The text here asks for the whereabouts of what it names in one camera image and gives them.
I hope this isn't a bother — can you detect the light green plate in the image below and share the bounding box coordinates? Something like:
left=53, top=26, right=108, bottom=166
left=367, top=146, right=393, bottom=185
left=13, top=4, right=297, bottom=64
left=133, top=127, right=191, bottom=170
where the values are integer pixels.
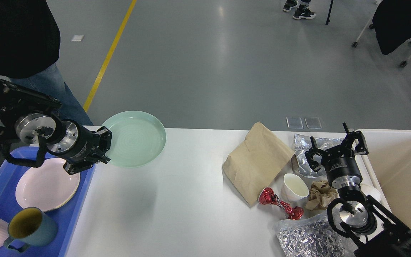
left=102, top=110, right=166, bottom=168

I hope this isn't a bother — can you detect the dark teal mug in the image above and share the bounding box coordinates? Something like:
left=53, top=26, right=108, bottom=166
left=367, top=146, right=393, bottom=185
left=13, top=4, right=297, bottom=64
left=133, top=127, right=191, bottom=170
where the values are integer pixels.
left=3, top=207, right=59, bottom=253

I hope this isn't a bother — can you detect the black jacket on chair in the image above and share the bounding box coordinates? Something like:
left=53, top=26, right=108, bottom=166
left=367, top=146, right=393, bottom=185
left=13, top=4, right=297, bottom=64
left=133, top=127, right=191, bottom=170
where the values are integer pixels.
left=352, top=0, right=411, bottom=55

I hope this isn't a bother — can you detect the blue plastic tray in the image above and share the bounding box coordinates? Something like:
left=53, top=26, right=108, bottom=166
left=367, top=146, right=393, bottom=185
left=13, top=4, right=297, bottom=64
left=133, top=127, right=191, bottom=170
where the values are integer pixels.
left=0, top=161, right=95, bottom=257

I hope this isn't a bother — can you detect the red foil wrapper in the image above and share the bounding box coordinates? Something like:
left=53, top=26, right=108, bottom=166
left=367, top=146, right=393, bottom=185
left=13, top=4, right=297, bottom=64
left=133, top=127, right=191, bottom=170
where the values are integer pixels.
left=258, top=187, right=304, bottom=221

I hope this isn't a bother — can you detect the white paper cup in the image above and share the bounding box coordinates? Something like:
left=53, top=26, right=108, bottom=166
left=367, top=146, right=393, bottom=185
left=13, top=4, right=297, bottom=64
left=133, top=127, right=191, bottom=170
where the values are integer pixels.
left=281, top=173, right=309, bottom=203

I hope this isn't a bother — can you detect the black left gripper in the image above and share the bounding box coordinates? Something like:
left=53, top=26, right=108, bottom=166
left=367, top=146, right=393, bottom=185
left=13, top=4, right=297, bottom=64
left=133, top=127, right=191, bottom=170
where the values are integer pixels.
left=47, top=119, right=112, bottom=175

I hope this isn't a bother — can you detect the person in black and jeans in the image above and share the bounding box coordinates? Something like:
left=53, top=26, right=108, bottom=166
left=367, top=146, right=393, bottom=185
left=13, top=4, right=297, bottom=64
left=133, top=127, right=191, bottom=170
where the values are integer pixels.
left=0, top=0, right=92, bottom=125

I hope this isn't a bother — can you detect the white lid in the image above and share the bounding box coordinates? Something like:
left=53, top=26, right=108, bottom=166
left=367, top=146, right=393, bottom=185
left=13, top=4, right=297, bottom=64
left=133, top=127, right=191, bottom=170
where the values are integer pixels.
left=360, top=183, right=382, bottom=202

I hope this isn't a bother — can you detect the crumpled brown paper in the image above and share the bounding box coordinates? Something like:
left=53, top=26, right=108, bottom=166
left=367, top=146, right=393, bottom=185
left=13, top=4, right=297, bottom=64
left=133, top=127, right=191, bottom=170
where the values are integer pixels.
left=305, top=180, right=339, bottom=211

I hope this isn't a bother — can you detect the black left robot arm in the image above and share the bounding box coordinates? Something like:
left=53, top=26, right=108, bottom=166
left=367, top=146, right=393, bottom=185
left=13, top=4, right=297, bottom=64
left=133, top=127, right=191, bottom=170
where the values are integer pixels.
left=0, top=79, right=112, bottom=175

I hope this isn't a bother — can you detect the brown paper bag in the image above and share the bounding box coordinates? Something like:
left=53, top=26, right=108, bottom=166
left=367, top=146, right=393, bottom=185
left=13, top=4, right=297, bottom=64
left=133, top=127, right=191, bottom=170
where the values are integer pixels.
left=222, top=122, right=295, bottom=207

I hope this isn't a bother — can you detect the crumpled silver foil bag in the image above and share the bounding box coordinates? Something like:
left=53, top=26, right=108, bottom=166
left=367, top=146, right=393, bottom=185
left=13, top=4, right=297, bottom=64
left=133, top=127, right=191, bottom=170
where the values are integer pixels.
left=274, top=211, right=357, bottom=257

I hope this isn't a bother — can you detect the pink plate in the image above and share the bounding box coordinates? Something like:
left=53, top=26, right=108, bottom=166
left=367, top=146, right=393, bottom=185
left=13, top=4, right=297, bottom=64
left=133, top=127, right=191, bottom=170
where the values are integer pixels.
left=15, top=158, right=81, bottom=212

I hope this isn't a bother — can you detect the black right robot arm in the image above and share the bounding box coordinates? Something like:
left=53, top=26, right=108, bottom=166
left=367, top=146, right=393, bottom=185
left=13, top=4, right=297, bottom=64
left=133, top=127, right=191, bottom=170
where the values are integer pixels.
left=305, top=123, right=411, bottom=257

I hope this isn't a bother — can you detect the beige plastic bin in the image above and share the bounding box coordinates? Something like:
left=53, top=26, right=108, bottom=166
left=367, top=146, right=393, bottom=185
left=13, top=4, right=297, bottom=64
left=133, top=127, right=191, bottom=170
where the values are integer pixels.
left=362, top=130, right=411, bottom=228

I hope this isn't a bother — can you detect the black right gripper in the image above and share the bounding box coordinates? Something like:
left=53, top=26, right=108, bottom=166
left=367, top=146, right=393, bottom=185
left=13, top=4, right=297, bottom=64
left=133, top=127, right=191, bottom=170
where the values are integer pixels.
left=304, top=122, right=369, bottom=189

